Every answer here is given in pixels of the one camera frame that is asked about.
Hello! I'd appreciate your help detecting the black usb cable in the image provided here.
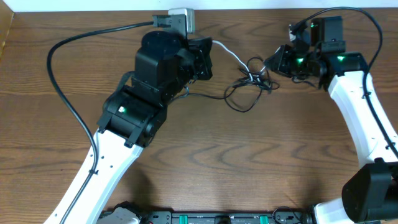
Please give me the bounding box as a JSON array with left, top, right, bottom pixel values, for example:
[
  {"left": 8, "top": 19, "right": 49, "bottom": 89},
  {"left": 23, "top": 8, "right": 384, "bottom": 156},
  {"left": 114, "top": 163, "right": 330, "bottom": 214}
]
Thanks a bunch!
[{"left": 174, "top": 56, "right": 280, "bottom": 113}]

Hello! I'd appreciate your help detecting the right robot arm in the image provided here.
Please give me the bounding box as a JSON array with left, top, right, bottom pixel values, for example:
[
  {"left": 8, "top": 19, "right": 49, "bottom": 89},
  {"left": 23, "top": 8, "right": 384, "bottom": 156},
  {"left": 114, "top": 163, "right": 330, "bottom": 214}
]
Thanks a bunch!
[{"left": 264, "top": 16, "right": 397, "bottom": 223}]

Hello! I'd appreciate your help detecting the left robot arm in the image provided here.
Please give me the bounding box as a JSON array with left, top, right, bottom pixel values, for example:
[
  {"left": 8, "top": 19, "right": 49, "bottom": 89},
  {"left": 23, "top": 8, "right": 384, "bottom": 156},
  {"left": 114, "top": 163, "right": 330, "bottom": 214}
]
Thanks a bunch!
[{"left": 46, "top": 31, "right": 213, "bottom": 223}]

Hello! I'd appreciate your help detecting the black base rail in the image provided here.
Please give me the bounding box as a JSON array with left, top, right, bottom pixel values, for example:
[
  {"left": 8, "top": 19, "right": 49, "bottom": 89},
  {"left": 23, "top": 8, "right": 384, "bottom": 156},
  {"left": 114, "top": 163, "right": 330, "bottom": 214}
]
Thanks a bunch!
[{"left": 99, "top": 202, "right": 315, "bottom": 224}]

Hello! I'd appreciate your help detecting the white usb cable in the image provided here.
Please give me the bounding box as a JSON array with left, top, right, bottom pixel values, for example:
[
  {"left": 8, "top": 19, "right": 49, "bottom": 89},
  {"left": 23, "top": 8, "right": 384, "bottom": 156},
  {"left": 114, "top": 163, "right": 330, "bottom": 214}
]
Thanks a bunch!
[{"left": 211, "top": 39, "right": 268, "bottom": 82}]

